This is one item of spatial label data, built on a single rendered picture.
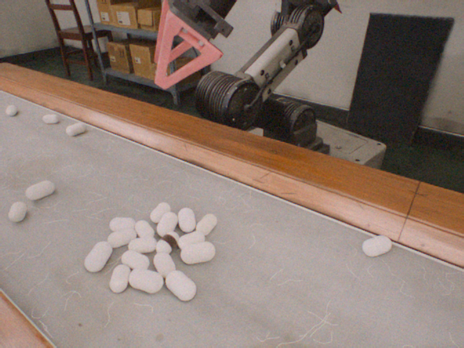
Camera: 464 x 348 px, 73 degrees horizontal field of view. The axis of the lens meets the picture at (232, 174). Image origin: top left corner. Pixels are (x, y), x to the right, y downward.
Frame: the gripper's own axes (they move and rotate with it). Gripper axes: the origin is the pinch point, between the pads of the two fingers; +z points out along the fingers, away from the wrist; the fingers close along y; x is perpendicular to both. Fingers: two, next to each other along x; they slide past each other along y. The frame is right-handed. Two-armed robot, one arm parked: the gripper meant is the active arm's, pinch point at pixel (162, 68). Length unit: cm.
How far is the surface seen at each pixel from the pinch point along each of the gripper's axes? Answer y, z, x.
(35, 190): -0.6, 24.4, 5.6
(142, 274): -19.1, 14.5, -6.0
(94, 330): -22.8, 19.0, -3.7
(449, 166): 86, -29, -178
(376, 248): -20.9, -1.1, -25.6
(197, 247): -16.8, 10.7, -10.5
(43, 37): 444, 148, 75
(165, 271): -18.8, 13.6, -8.1
